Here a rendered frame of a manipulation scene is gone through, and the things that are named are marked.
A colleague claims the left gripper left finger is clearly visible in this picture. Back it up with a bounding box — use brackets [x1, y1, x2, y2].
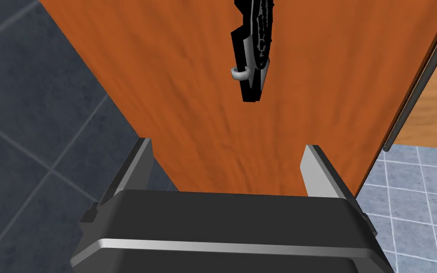
[100, 137, 155, 206]

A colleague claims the orange wooden door leaf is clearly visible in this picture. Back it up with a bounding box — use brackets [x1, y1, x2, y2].
[39, 0, 437, 198]

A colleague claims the black and silver door handle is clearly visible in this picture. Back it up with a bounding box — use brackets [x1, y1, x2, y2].
[230, 0, 275, 103]

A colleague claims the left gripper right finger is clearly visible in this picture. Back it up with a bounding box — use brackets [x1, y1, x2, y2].
[299, 144, 355, 199]

